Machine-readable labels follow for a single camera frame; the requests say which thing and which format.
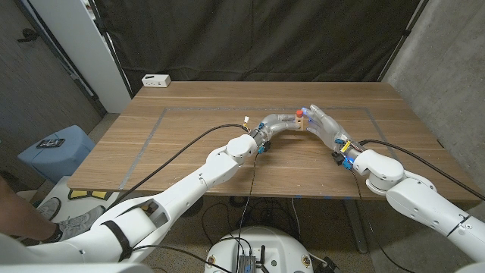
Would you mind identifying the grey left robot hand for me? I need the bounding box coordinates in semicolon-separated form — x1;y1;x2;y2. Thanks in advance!
252;112;300;149

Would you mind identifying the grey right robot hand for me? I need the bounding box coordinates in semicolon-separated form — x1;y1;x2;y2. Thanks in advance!
301;104;367;160

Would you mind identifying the black backdrop curtain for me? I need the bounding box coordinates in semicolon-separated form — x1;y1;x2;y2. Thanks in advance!
92;0;431;86

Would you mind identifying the grey table leg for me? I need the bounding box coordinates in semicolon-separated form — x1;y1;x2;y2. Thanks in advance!
343;199;369;254

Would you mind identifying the black backdrop stand pole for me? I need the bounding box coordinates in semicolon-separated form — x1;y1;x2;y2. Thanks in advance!
377;0;431;83
89;0;133;99

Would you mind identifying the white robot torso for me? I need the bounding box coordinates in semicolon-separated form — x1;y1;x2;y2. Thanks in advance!
204;226;314;273

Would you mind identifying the white power strip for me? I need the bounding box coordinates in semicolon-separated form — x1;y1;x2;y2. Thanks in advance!
142;74;172;89

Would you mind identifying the small grey electronics module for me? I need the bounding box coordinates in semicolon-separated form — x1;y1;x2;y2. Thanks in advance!
237;254;259;273

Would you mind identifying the white floor mat yellow print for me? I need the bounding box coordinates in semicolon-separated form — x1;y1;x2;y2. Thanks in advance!
36;176;147;228

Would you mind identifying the blue plastic bin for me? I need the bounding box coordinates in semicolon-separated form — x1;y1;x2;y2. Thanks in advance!
17;124;96;185

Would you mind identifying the grey sneaker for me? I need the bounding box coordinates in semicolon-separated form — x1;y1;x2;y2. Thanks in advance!
33;196;62;223
41;204;107;243

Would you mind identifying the person's bare leg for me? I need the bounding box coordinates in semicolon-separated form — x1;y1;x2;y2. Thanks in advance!
0;176;64;243

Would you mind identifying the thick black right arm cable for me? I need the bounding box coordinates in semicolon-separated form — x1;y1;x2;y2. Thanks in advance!
358;139;485;201

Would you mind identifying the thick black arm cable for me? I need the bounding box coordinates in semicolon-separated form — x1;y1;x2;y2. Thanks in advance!
358;139;485;201
105;124;251;213

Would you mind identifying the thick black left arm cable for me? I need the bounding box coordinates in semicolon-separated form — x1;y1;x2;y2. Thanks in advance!
105;124;251;213

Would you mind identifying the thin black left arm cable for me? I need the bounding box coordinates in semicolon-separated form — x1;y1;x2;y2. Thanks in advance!
236;151;262;266

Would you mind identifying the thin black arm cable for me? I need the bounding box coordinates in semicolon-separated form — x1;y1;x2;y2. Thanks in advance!
236;151;262;266
348;168;418;273

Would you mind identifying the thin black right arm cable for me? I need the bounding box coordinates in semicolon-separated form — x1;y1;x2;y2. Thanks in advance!
348;168;418;273

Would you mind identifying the white floor cable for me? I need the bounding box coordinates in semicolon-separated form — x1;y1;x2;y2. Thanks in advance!
290;197;302;236

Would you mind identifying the black door handle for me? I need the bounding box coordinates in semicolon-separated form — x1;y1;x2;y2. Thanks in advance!
16;27;40;42

